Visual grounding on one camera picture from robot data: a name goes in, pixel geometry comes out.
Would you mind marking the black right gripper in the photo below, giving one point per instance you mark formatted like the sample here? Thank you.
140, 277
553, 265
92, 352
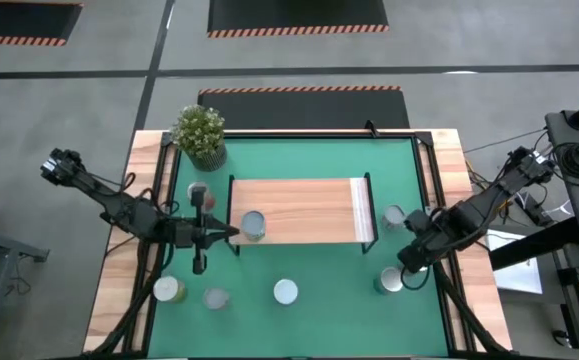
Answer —
419, 240

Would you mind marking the tin can green yellow label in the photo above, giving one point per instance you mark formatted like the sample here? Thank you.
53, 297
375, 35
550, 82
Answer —
166, 288

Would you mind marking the white-lidded tin can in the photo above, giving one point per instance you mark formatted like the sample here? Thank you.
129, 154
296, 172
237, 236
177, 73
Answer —
286, 291

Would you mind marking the black computer mouse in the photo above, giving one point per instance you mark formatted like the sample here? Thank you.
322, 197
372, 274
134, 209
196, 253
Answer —
561, 338

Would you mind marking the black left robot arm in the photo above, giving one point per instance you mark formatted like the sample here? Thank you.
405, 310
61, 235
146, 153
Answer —
119, 207

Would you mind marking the tin can red orange label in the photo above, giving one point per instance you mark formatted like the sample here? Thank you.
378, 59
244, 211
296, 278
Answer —
210, 201

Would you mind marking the potted green plant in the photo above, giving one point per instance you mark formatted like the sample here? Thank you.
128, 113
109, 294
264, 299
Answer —
199, 130

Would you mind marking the black metal bar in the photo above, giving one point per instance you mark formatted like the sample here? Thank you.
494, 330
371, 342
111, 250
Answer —
534, 245

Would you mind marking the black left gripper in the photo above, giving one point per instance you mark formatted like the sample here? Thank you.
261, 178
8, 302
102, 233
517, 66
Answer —
191, 234

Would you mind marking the plain grey tin can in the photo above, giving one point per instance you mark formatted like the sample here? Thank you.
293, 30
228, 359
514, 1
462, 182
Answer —
216, 298

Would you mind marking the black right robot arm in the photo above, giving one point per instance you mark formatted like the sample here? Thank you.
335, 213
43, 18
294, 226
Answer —
474, 210

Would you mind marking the black floor mat hazard stripes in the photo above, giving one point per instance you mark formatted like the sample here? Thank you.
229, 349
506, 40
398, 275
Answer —
294, 110
19, 20
294, 14

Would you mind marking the white paper sheet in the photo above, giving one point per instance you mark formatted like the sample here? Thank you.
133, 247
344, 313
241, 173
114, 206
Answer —
519, 275

